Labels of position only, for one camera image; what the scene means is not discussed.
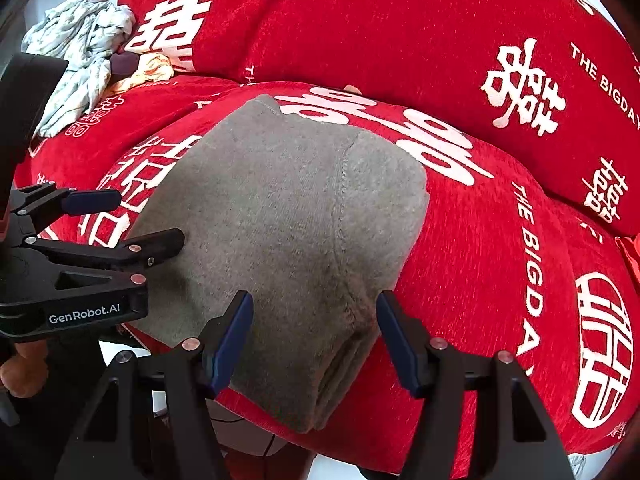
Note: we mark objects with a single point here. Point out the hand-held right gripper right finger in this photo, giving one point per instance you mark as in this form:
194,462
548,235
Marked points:
400,345

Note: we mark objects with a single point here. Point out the orange cream crumpled cloth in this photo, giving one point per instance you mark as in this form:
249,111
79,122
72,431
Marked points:
150,67

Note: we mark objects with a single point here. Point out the grey knit sweater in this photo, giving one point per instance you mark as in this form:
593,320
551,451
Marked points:
280,220

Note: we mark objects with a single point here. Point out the person's left hand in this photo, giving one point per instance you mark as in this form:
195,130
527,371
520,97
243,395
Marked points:
22,375

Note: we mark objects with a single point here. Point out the red printed sofa backrest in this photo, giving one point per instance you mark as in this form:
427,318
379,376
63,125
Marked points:
375,20

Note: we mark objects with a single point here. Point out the dark maroon cloth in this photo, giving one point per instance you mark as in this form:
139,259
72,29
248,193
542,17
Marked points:
124,64

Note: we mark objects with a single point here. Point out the red printed sofa seat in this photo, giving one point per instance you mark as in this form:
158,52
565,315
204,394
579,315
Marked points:
475,285

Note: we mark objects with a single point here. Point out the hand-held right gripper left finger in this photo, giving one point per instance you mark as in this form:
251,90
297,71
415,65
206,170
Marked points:
230,345

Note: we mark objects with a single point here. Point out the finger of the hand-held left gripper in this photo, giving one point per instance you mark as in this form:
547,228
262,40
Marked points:
150,247
92,201

